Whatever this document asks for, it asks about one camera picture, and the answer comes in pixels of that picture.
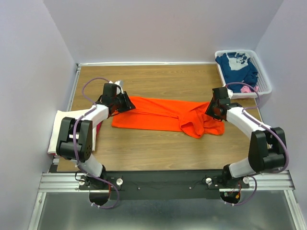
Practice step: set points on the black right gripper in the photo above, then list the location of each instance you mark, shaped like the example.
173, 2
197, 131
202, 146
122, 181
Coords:
212, 108

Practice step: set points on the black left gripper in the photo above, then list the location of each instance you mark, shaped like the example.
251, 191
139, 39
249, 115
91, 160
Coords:
124, 102

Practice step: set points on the orange t-shirt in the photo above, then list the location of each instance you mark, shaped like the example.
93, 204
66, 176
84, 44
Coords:
169, 115

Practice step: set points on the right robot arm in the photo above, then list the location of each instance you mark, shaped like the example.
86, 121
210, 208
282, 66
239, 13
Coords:
267, 148

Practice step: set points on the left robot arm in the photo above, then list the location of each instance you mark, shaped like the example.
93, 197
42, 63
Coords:
75, 139

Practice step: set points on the pink garment in basket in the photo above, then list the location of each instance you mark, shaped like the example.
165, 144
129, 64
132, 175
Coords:
248, 89

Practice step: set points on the magenta folded t-shirt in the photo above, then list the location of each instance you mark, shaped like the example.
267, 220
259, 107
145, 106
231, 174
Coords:
98, 127

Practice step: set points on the navy blue printed t-shirt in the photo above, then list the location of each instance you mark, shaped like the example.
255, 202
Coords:
237, 67

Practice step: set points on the white plastic laundry basket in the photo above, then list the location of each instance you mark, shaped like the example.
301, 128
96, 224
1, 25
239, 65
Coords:
263, 81

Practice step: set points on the white folded t-shirt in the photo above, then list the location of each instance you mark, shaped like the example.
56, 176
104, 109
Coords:
56, 127

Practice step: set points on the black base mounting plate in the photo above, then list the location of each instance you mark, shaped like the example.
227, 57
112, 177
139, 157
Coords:
160, 185

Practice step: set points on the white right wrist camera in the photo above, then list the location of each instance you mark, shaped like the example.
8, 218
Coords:
230, 94

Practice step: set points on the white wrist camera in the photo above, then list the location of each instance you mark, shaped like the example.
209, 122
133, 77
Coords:
119, 86
230, 94

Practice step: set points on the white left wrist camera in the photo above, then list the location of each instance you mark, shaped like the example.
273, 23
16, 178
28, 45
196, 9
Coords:
119, 86

